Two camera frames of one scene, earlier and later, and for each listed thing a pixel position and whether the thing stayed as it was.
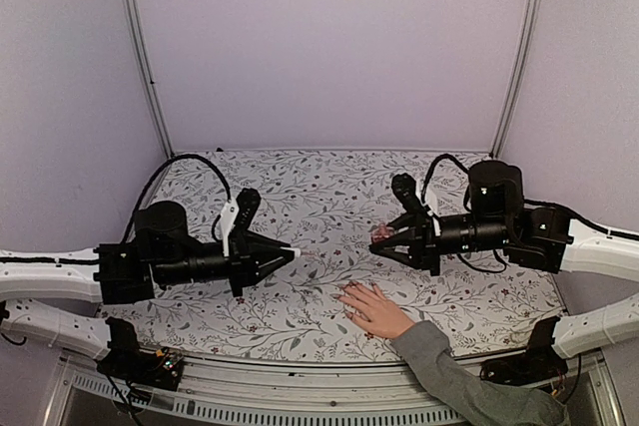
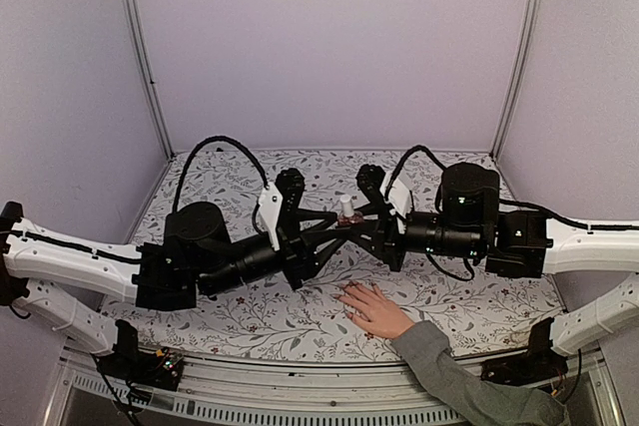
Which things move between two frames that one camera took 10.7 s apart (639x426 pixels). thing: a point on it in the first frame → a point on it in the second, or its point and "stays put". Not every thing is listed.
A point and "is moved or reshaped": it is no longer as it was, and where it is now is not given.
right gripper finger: x=404 y=247 → x=367 y=239
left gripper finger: x=281 y=256 → x=325 y=243
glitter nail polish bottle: x=381 y=232 is moved or reshaped
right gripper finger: x=405 y=222 → x=378 y=208
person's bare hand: x=372 y=309 stays put
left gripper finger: x=256 y=240 → x=329 y=217
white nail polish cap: x=297 y=251 is moved or reshaped
